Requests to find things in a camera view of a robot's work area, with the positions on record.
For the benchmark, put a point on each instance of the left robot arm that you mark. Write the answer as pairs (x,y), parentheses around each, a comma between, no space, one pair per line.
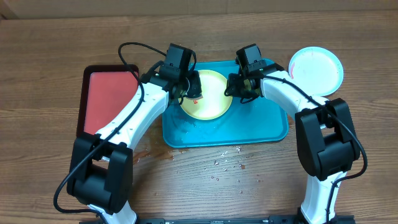
(101,168)

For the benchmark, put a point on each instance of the dark red rectangular tray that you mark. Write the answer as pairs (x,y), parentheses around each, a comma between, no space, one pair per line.
(105,91)

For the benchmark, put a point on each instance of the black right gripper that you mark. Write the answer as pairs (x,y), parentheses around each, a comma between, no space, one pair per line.
(235,81)

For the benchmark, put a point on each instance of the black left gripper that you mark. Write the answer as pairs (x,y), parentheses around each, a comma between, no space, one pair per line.
(196,86)

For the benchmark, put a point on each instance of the teal plastic tray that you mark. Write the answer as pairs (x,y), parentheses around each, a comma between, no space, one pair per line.
(258,121)

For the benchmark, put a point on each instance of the yellow green plate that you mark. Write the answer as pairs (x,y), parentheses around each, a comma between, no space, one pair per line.
(214,103)

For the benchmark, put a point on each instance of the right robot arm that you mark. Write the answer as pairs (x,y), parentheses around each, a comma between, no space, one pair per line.
(327,144)

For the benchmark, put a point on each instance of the dark green sponge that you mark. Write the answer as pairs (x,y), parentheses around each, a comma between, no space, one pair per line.
(193,98)

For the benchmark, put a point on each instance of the light blue plate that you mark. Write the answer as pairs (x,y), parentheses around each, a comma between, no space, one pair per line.
(316,70)

